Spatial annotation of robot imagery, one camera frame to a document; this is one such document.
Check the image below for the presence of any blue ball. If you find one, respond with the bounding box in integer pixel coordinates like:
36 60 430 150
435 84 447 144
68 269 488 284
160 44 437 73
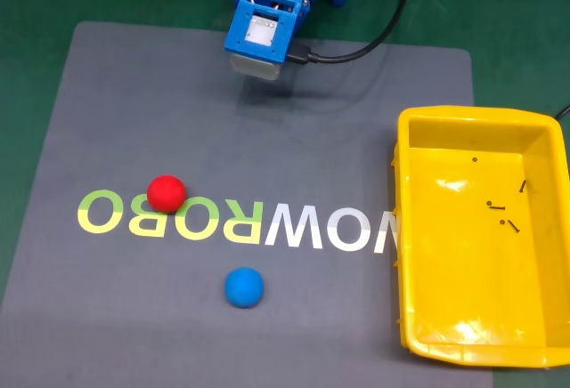
224 266 265 309

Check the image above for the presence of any red ball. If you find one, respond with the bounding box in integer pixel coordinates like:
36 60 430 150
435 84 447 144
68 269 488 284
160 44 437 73
146 174 188 215

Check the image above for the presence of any yellow plastic bin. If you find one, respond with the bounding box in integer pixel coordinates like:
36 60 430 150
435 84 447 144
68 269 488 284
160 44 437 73
390 104 570 369

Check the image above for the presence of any grey mat with NOWROBO print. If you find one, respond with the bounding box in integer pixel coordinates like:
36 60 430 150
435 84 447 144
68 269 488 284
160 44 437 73
0 20 494 388

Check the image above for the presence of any silver camera in blue mount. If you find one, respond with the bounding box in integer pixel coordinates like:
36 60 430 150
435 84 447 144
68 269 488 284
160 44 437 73
224 0 305 82

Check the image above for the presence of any black USB cable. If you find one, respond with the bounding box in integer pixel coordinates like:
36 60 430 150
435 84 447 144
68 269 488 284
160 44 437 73
284 0 411 67

